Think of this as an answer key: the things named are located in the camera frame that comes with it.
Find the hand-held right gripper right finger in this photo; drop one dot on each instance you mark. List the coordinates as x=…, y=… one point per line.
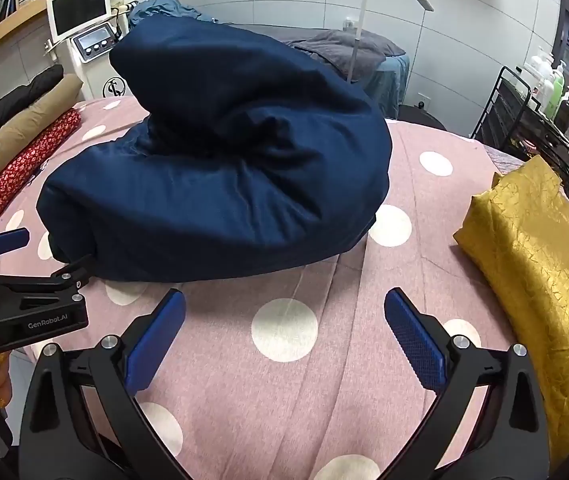
x=414, y=340

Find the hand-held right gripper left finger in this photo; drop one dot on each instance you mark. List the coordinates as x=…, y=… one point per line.
x=157, y=340

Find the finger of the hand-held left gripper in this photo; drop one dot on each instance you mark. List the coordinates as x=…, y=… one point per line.
x=8, y=240
x=75, y=272

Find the navy blue padded jacket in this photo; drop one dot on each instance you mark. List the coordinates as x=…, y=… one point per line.
x=214, y=160

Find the red floral cloth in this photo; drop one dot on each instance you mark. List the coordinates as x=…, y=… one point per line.
x=29, y=160

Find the pink polka-dot blanket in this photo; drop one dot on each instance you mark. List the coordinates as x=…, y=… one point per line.
x=314, y=400

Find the tan folded cloth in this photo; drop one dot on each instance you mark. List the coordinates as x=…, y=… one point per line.
x=29, y=120

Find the yellow patterned cloth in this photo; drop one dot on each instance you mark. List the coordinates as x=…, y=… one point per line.
x=539, y=270

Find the black puffer jacket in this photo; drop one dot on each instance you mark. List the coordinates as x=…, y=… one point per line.
x=19, y=95

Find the black round stool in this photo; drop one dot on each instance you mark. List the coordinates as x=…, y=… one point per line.
x=419, y=116

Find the white machine with screen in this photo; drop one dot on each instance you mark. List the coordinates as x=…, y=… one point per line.
x=79, y=7

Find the teal bed cover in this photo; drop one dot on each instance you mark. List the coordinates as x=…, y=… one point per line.
x=389, y=85

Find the blue-grey crumpled cloth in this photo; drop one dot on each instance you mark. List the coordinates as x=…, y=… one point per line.
x=164, y=7

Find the green bottle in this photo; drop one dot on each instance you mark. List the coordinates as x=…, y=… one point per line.
x=555, y=87

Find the grey blanket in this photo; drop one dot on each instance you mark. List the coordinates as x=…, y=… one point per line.
x=344, y=42

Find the white gooseneck floor lamp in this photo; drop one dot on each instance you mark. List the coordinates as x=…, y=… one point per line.
x=423, y=1

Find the wooden wall shelf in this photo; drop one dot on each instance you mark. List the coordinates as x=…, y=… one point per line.
x=9, y=25

